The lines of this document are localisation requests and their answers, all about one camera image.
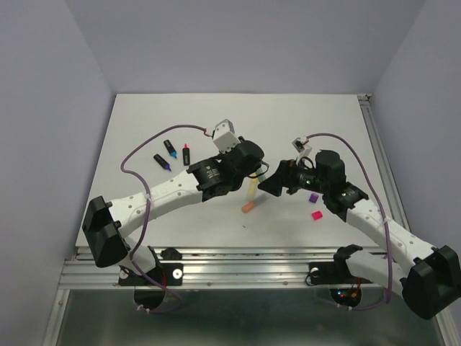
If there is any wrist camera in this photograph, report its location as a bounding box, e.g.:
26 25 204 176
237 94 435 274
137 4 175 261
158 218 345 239
212 119 240 153
292 136 312 164

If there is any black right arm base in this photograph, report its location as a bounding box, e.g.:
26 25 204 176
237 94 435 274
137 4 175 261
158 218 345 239
305 262 372 285

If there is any aluminium front rail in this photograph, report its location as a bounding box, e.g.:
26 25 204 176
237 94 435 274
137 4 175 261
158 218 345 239
58 247 336 290

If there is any black highlighter pink tip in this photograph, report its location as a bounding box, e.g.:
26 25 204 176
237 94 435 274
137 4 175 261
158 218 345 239
182 144 191 167

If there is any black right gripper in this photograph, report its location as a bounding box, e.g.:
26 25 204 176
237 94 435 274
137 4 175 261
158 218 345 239
256 156 328 197

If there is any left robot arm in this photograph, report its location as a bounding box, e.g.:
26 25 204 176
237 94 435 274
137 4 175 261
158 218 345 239
82 140 264 284

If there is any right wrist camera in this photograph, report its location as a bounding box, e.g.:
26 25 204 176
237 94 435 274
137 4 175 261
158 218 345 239
292 136 312 164

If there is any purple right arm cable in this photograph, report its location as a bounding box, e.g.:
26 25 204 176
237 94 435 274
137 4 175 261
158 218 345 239
305 133 394 311

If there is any pastel yellow highlighter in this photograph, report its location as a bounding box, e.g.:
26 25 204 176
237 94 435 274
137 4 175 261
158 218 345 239
246 178 259 202

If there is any pastel green highlighter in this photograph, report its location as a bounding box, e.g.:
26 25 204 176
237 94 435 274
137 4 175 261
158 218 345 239
255 167 266 183

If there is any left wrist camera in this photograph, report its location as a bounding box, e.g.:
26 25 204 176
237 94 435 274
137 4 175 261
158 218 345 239
212 119 240 153

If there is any aluminium rail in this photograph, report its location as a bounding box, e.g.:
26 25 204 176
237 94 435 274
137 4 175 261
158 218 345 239
357 94 410 231
58 247 336 290

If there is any black highlighter blue tip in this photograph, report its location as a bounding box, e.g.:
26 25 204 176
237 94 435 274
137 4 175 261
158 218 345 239
164 140 177 159

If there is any pink pen cap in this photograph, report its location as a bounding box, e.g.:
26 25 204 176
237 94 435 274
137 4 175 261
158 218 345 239
311 210 323 221

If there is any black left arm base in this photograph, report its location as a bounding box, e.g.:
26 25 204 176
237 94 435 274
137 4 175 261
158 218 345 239
118 247 184 287

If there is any purple pen cap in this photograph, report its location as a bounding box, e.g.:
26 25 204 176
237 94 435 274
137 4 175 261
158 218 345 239
309 193 318 203

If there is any black highlighter purple tip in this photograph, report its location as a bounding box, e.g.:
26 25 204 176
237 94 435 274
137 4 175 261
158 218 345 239
153 154 171 172

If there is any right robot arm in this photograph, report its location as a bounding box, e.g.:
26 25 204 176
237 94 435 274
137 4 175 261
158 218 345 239
259 150 460 319

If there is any pastel orange highlighter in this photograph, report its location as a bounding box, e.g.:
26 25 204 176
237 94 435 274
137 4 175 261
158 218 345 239
241 198 262 213

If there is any aluminium right side rail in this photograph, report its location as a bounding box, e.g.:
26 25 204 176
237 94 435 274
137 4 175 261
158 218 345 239
357 94 410 231

